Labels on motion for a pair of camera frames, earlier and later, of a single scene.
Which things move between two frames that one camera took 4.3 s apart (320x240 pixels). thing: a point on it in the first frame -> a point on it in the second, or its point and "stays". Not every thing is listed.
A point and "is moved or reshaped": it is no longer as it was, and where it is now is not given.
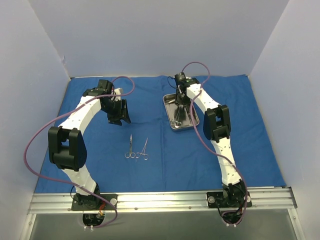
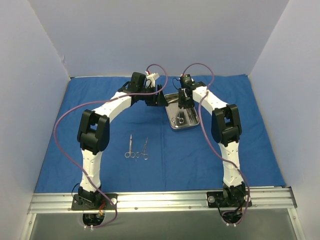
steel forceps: (146, 156) stays
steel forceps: (176, 123) is moved or reshaped
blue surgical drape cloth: (158, 132) stays
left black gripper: (118, 113) -> (157, 97)
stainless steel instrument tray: (179, 116) stays
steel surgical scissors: (130, 154) stays
